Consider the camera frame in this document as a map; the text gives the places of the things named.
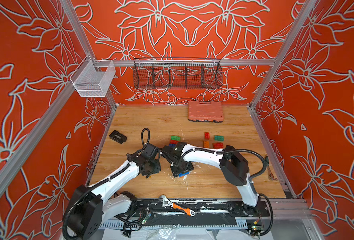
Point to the blue lego brick front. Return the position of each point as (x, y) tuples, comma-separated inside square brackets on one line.
[(183, 174)]

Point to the red plastic tool case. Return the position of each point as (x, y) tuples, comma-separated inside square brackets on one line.
[(208, 111)]

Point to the black wire basket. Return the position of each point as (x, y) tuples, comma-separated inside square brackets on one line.
[(177, 73)]

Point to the orange handled adjustable wrench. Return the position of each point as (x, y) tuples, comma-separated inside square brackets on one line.
[(167, 203)]

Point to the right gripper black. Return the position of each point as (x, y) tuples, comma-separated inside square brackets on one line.
[(174, 169)]

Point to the dark green lego brick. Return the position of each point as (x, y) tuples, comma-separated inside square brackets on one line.
[(175, 138), (219, 138)]

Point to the green handled pliers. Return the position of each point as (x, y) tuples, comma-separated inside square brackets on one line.
[(270, 174)]

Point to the small black box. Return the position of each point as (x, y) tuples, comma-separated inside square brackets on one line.
[(117, 137)]

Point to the clear plastic bin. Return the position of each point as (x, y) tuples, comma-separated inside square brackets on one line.
[(93, 78)]

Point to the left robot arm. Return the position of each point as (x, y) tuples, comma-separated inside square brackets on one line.
[(89, 206)]

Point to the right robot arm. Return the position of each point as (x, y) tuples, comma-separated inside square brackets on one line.
[(235, 168)]

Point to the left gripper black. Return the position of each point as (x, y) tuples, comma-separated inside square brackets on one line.
[(158, 168)]

